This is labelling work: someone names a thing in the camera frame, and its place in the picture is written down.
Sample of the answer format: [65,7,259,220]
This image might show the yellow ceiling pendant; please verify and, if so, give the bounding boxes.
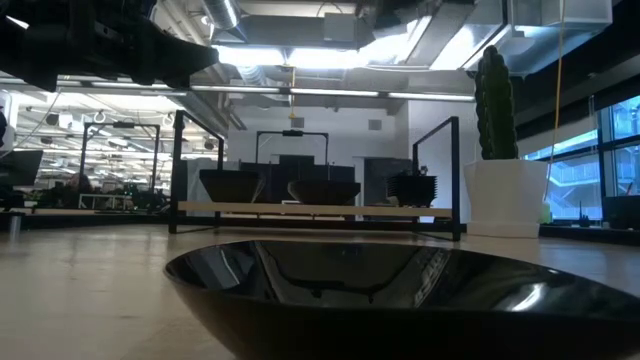
[287,64,299,120]

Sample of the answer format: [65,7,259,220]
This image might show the dark computer monitor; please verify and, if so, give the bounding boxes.
[0,149,45,189]

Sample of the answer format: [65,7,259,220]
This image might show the wooden shelf with black frame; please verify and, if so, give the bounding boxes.
[168,109,462,242]

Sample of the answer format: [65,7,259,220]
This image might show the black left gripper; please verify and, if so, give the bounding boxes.
[69,9,220,89]

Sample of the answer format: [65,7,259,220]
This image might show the grey ceiling box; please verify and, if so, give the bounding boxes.
[323,12,359,44]

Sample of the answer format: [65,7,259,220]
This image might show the large rectangular air duct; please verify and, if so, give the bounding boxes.
[359,0,614,77]

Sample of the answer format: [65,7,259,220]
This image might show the black robot cell frame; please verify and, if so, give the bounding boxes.
[79,121,162,204]
[255,129,330,171]

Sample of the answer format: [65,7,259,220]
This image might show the black bowls rack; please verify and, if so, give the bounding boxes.
[388,192,437,208]

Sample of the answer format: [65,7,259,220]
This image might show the black partition panel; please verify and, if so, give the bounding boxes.
[238,153,357,201]

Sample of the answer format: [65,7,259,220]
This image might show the silver round ventilation duct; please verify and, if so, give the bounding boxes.
[202,0,242,31]

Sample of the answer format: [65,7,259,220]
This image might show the large glass window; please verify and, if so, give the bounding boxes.
[517,94,640,224]

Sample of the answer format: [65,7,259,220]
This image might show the black background robot station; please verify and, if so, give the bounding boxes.
[29,172,171,211]

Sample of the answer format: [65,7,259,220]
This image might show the bright ceiling light panel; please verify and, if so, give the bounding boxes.
[212,43,361,71]

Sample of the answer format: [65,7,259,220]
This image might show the white hexagonal plant pot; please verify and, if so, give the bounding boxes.
[462,158,550,239]

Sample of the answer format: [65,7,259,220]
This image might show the black leaf-shaped plate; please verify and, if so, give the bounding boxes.
[287,179,362,206]
[163,239,640,360]

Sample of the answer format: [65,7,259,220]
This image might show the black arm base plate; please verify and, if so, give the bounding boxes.
[602,195,640,231]

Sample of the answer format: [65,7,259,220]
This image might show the green cactus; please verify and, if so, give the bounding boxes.
[473,44,520,161]

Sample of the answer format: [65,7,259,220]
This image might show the dark cabinet panel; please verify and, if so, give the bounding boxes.
[363,157,416,206]

